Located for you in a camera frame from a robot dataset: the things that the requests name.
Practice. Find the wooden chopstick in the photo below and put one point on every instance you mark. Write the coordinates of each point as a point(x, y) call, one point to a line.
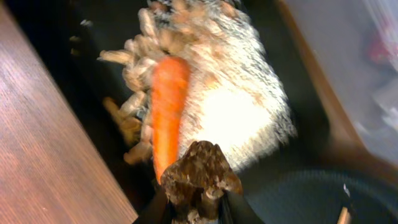
point(344, 217)

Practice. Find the black bin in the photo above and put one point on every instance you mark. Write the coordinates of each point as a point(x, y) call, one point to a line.
point(69, 35)

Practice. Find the rice pile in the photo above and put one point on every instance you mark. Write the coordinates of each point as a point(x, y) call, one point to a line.
point(234, 98)

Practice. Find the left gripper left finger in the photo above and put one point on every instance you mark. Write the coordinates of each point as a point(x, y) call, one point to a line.
point(159, 211)

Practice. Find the brown walnut shell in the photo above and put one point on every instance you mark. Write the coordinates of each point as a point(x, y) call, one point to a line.
point(196, 182)

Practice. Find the clear plastic bin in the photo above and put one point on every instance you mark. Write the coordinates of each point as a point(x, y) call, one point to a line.
point(354, 45)

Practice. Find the peanut shells pile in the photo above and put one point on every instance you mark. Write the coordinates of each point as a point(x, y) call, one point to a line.
point(158, 38)

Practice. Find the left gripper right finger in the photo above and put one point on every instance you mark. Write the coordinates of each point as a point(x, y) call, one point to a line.
point(234, 209)

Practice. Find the orange carrot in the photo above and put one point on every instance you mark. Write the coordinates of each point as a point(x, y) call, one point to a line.
point(169, 91)

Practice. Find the round black tray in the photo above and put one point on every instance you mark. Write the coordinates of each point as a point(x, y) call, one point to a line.
point(318, 196)

